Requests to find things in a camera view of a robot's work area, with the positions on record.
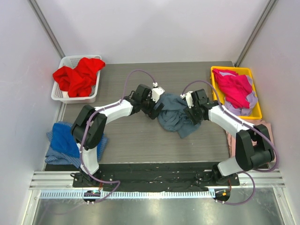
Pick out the light pink folded t shirt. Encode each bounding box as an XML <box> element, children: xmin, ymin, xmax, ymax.
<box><xmin>226</xmin><ymin>120</ymin><xmax>274</xmax><ymax>157</ymax></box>

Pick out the aluminium front frame rail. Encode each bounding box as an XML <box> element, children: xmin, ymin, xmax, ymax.
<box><xmin>30</xmin><ymin>169</ymin><xmax>285</xmax><ymax>190</ymax></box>

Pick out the yellow plastic tray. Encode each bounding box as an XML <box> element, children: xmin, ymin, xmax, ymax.
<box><xmin>210</xmin><ymin>66</ymin><xmax>262</xmax><ymax>120</ymax></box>

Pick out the aluminium corner post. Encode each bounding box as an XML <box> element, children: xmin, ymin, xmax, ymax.
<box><xmin>28</xmin><ymin>0</ymin><xmax>65</xmax><ymax>59</ymax></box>
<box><xmin>233</xmin><ymin>0</ymin><xmax>278</xmax><ymax>67</ymax></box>

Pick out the left aluminium corner post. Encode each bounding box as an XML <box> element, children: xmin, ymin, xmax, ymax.
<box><xmin>28</xmin><ymin>0</ymin><xmax>65</xmax><ymax>59</ymax></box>

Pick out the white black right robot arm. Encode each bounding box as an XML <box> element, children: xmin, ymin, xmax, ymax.
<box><xmin>180</xmin><ymin>89</ymin><xmax>275</xmax><ymax>185</ymax></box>

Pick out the white slotted cable duct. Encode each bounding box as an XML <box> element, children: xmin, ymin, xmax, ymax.
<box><xmin>39</xmin><ymin>189</ymin><xmax>215</xmax><ymax>200</ymax></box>

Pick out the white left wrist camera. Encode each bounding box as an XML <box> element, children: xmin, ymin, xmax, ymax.
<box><xmin>151</xmin><ymin>87</ymin><xmax>165</xmax><ymax>103</ymax></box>

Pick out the grey-blue t shirt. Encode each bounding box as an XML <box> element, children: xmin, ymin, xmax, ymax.
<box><xmin>156</xmin><ymin>93</ymin><xmax>200</xmax><ymax>138</ymax></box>

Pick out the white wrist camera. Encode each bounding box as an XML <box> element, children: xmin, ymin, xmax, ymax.
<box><xmin>180</xmin><ymin>91</ymin><xmax>194</xmax><ymax>108</ymax></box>
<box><xmin>151</xmin><ymin>87</ymin><xmax>165</xmax><ymax>103</ymax></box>

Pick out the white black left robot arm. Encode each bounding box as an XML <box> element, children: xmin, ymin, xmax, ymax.
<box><xmin>71</xmin><ymin>84</ymin><xmax>165</xmax><ymax>187</ymax></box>

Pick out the lavender purple t shirt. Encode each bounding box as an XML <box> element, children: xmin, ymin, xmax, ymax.
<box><xmin>224</xmin><ymin>75</ymin><xmax>258</xmax><ymax>116</ymax></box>

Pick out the white perforated plastic basket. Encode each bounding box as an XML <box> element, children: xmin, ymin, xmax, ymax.
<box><xmin>51</xmin><ymin>54</ymin><xmax>102</xmax><ymax>104</ymax></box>

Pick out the red t shirt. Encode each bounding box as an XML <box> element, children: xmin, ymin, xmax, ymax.
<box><xmin>53</xmin><ymin>57</ymin><xmax>105</xmax><ymax>98</ymax></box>

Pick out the magenta pink t shirt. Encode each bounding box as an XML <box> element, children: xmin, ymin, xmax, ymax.
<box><xmin>212</xmin><ymin>68</ymin><xmax>252</xmax><ymax>109</ymax></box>

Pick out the right aluminium corner post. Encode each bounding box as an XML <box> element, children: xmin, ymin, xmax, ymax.
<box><xmin>233</xmin><ymin>0</ymin><xmax>278</xmax><ymax>67</ymax></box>

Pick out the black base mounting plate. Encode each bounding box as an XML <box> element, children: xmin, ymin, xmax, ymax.
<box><xmin>71</xmin><ymin>162</ymin><xmax>240</xmax><ymax>192</ymax></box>

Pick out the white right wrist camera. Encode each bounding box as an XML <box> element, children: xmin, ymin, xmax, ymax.
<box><xmin>180</xmin><ymin>91</ymin><xmax>194</xmax><ymax>108</ymax></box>

